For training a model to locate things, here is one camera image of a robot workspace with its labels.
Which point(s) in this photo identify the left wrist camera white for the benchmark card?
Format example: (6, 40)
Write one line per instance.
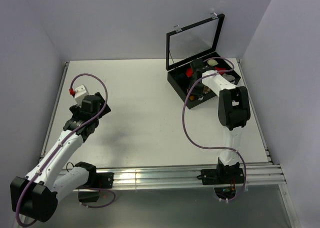
(79, 94)

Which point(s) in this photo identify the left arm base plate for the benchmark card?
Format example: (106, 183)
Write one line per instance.
(104, 180)

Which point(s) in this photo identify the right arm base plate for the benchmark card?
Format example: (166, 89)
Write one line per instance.
(210, 176)

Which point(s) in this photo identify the black storage box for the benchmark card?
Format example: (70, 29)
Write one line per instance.
(180, 82)

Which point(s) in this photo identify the glass box lid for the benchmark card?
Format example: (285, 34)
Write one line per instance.
(185, 44)

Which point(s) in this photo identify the red rolled sock left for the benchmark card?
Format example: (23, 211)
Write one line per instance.
(189, 72)

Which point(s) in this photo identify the red rolled sock right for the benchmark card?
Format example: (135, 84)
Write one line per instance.
(220, 68)

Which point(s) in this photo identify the aluminium front rail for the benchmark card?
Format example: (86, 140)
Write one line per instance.
(183, 177)

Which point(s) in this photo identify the brown striped sock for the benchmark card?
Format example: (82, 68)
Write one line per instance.
(206, 90)

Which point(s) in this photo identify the pale green rolled sock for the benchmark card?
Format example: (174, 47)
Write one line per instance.
(212, 62)

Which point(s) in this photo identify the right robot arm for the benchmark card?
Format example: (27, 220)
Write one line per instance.
(233, 111)

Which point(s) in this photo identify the grey rolled sock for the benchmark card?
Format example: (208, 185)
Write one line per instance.
(229, 78)

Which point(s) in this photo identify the red rolled sock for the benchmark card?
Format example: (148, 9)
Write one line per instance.
(220, 68)
(189, 72)

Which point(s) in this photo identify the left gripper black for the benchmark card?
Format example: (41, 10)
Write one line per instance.
(75, 110)

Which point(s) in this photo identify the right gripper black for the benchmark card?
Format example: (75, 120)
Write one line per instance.
(197, 93)

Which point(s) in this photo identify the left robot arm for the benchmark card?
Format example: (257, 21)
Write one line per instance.
(35, 197)

